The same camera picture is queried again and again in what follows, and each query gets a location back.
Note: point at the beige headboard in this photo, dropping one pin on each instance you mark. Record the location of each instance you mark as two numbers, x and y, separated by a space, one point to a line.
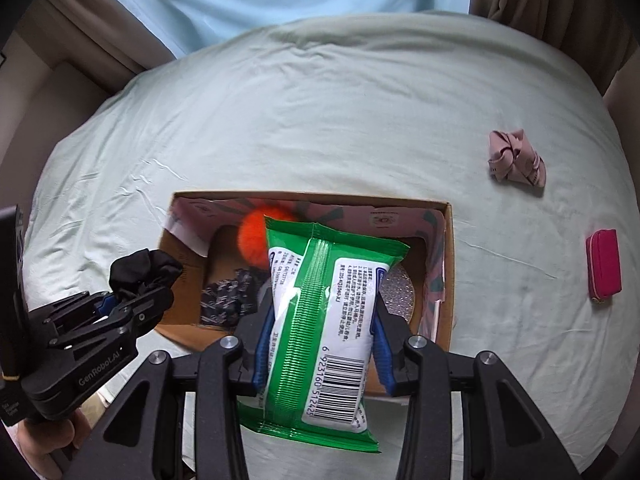
45 105

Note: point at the round glittery disc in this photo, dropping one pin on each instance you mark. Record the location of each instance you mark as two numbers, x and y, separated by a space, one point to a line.
397 292

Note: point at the pink zip pouch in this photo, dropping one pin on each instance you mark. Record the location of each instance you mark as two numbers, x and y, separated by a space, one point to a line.
604 265

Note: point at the person's left hand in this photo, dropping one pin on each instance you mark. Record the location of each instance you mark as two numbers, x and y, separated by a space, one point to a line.
45 440

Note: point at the cardboard box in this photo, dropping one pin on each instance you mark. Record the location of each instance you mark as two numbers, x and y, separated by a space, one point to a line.
440 280

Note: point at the green wet wipes packet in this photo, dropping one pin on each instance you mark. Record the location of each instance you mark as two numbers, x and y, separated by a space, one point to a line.
325 340

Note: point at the orange fluffy pompom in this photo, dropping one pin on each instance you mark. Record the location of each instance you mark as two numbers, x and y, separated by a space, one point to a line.
252 240

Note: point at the beige curtain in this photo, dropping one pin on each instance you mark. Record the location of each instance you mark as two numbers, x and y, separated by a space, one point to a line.
550 10
115 35

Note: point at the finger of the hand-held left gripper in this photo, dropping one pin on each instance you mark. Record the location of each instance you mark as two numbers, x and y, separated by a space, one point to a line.
135 307
75 310

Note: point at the pink folded cloth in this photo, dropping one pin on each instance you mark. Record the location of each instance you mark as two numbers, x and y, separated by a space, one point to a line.
515 160

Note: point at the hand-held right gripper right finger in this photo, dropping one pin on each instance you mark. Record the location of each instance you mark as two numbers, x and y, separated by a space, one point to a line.
383 355

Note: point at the dark patterned scrunchie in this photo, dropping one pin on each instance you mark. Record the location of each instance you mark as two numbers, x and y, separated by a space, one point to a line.
227 300

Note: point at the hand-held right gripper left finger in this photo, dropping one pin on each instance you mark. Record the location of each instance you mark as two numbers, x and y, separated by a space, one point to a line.
262 350

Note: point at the black scrunchie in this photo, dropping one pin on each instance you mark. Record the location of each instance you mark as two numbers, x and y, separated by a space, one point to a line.
142 267

